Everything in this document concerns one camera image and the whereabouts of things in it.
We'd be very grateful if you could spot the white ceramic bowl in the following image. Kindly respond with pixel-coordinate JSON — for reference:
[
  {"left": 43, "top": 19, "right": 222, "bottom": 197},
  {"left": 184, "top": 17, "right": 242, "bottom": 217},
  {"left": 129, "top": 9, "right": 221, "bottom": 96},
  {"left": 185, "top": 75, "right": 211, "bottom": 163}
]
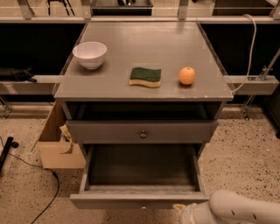
[{"left": 72, "top": 41, "right": 107, "bottom": 70}]

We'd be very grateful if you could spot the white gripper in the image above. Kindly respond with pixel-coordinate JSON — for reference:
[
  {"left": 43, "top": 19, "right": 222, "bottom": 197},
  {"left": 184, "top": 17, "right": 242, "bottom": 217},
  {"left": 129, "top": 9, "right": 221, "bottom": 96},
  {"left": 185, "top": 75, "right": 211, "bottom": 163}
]
[{"left": 173, "top": 202, "right": 212, "bottom": 224}]

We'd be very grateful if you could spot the cardboard box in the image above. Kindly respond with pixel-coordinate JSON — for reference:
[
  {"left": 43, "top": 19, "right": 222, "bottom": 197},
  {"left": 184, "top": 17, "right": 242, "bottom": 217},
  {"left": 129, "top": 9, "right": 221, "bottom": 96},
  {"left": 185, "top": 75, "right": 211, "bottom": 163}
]
[{"left": 37, "top": 102, "right": 86, "bottom": 169}]

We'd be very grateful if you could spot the white hanging cable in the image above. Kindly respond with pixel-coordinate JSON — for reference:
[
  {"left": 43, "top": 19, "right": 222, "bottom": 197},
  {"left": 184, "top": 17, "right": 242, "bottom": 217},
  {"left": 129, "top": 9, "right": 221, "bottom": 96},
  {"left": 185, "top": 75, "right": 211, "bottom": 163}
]
[{"left": 230, "top": 13, "right": 258, "bottom": 95}]

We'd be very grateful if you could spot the orange fruit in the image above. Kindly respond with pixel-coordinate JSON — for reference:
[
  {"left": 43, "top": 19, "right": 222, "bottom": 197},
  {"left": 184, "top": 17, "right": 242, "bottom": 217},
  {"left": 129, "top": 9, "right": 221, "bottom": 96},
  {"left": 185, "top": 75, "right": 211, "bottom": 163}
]
[{"left": 178, "top": 67, "right": 195, "bottom": 85}]

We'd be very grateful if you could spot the black object on rail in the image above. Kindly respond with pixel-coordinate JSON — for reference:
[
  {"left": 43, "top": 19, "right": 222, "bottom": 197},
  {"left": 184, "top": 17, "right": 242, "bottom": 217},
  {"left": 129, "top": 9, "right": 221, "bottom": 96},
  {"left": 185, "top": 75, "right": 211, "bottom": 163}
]
[{"left": 0, "top": 67, "right": 37, "bottom": 83}]

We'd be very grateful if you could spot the green yellow sponge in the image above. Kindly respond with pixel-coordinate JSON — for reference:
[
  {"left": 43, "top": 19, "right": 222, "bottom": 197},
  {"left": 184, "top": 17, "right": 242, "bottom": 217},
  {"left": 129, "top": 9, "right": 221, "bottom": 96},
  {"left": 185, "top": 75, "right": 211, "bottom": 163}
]
[{"left": 129, "top": 67, "right": 161, "bottom": 88}]

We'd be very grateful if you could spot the black stand foot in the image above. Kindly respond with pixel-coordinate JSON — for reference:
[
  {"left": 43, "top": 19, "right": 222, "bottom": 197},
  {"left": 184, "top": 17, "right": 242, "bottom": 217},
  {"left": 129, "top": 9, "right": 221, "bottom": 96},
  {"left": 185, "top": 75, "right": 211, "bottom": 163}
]
[{"left": 0, "top": 136, "right": 19, "bottom": 172}]

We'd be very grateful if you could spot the black floor cable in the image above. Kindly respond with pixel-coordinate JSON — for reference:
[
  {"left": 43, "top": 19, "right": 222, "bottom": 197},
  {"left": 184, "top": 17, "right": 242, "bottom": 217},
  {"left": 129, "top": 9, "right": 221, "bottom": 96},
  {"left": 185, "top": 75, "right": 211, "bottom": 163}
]
[{"left": 0, "top": 136, "right": 60, "bottom": 224}]

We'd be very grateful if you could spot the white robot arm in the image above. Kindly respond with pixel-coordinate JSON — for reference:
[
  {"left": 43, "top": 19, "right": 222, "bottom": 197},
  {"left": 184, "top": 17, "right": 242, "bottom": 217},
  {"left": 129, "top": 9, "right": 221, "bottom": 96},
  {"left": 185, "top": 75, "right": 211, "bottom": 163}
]
[{"left": 173, "top": 190, "right": 280, "bottom": 224}]

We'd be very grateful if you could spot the grey drawer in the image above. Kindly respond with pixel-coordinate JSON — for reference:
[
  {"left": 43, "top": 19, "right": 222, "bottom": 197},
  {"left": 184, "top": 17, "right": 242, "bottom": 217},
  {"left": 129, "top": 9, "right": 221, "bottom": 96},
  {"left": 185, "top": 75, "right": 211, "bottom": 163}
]
[
  {"left": 70, "top": 143, "right": 208, "bottom": 209},
  {"left": 66, "top": 120, "right": 218, "bottom": 144}
]

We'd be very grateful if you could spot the grey wooden drawer cabinet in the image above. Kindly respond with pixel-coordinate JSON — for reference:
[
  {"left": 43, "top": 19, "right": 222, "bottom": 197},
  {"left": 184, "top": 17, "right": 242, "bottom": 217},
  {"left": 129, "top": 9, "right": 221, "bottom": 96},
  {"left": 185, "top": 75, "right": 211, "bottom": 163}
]
[{"left": 55, "top": 22, "right": 233, "bottom": 153}]

